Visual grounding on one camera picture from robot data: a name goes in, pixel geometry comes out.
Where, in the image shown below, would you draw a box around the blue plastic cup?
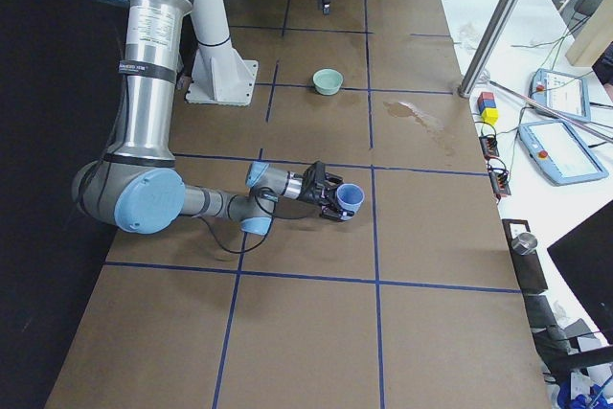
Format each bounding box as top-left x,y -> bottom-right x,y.
335,183 -> 365,213

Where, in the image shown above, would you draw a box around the mint green bowl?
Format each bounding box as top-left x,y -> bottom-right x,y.
312,68 -> 344,96

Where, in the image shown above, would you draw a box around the crumpled white tissue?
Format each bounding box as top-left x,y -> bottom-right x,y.
454,22 -> 483,52

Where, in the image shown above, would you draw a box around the black power strip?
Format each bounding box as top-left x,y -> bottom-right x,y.
479,134 -> 511,200

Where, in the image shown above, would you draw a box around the red blue yellow blocks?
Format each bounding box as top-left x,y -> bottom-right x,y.
477,91 -> 499,125

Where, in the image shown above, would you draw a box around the small metal cup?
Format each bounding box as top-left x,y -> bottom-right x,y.
511,232 -> 538,256

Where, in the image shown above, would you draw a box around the near teach pendant tablet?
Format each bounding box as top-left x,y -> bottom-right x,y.
518,121 -> 608,186

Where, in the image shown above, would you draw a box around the teach pendant tablet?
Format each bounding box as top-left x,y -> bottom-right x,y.
529,68 -> 591,122
518,121 -> 608,186

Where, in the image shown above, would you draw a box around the far teach pendant tablet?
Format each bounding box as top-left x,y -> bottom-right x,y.
529,68 -> 591,122

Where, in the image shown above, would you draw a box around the black monitor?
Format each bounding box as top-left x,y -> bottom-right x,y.
548,202 -> 612,343

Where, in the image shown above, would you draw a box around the wooden board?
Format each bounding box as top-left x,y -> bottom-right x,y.
566,11 -> 612,67

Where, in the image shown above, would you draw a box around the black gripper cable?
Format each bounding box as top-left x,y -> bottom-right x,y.
198,188 -> 327,255

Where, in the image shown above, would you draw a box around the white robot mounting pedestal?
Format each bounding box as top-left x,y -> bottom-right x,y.
186,0 -> 259,106

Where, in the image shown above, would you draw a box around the aluminium frame post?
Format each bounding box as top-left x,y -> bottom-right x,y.
458,0 -> 518,98

